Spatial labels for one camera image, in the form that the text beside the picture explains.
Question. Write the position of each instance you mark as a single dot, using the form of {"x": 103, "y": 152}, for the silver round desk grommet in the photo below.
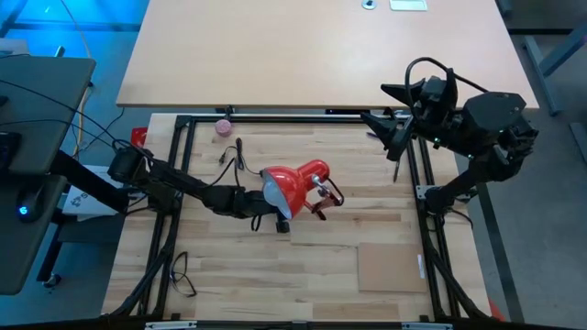
{"x": 368, "y": 4}

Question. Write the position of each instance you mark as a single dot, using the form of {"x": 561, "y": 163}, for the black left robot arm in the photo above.
{"x": 183, "y": 183}

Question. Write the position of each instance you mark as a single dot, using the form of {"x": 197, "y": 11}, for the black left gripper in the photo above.
{"x": 250, "y": 204}

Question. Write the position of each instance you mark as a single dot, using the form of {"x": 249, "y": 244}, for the silver metal bracket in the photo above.
{"x": 426, "y": 326}
{"x": 169, "y": 325}

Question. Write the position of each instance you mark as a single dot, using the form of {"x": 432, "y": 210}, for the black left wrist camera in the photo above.
{"x": 283, "y": 226}

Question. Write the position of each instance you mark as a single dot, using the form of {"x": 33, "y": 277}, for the white rectangular desk plate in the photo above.
{"x": 407, "y": 4}

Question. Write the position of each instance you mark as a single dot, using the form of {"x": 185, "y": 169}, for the brown cardboard sheet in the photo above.
{"x": 390, "y": 268}

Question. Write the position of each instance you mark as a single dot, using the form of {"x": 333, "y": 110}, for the light wood desk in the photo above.
{"x": 321, "y": 55}

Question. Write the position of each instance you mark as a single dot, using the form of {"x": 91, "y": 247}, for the black floor strip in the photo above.
{"x": 490, "y": 238}

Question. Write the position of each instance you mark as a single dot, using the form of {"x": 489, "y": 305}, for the black caster wheel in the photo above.
{"x": 51, "y": 279}

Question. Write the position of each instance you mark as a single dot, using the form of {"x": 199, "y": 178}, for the black flat device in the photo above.
{"x": 8, "y": 151}

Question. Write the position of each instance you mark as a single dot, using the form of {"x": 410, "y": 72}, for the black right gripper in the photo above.
{"x": 435, "y": 105}

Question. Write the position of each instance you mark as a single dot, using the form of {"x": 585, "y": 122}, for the pink round disc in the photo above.
{"x": 223, "y": 128}

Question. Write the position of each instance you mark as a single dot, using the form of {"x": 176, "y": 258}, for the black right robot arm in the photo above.
{"x": 495, "y": 114}

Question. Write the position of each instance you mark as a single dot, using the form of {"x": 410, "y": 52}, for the grey metal desk leg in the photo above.
{"x": 546, "y": 59}
{"x": 579, "y": 139}

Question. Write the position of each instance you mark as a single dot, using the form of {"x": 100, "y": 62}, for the small white strip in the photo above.
{"x": 420, "y": 266}

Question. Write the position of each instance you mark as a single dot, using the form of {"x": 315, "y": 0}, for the white printed box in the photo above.
{"x": 85, "y": 199}

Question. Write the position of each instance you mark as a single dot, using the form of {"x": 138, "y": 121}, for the black pen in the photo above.
{"x": 396, "y": 172}

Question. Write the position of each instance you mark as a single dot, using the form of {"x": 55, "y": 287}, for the black aluminium frame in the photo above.
{"x": 182, "y": 122}

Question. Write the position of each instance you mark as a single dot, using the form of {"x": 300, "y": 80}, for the black side desk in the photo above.
{"x": 41, "y": 91}

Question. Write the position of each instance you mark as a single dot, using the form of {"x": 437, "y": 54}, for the small black box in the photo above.
{"x": 347, "y": 111}

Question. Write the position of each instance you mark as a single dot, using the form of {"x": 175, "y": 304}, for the red desk lamp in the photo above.
{"x": 298, "y": 181}

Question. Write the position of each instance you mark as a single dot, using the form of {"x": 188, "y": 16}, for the black slanted support beam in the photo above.
{"x": 87, "y": 181}

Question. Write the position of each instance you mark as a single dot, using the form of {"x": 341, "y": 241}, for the black computer mouse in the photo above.
{"x": 28, "y": 208}

